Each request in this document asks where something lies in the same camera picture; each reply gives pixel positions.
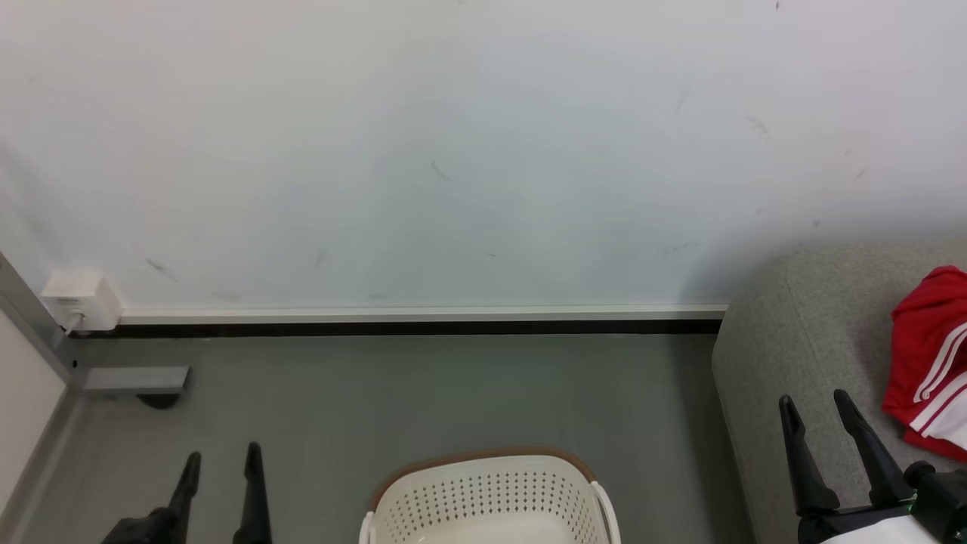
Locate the grey left gripper body green band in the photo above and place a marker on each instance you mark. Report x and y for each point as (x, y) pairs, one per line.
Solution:
(143, 529)

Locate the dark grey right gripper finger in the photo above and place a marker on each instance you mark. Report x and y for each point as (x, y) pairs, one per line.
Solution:
(872, 453)
(802, 468)

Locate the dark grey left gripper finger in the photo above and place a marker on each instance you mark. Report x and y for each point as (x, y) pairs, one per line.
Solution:
(254, 499)
(186, 491)

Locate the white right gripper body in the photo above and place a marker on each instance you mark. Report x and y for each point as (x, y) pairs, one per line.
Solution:
(861, 529)

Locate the red and white garment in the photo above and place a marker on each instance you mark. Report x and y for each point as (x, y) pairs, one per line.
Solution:
(933, 355)

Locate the cream perforated laundry basket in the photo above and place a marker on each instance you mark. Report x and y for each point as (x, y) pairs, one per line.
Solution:
(491, 506)

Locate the black caster wheel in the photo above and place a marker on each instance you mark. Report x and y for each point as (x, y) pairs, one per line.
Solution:
(159, 400)

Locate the grey fabric sofa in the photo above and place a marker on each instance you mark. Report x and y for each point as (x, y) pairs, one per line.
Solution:
(801, 340)

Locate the white and black baseboard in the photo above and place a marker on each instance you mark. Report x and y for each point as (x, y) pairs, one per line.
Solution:
(423, 319)

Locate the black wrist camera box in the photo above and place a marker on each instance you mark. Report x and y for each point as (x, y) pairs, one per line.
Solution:
(944, 506)

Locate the white wall socket box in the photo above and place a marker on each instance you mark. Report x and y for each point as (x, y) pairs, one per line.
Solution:
(81, 298)

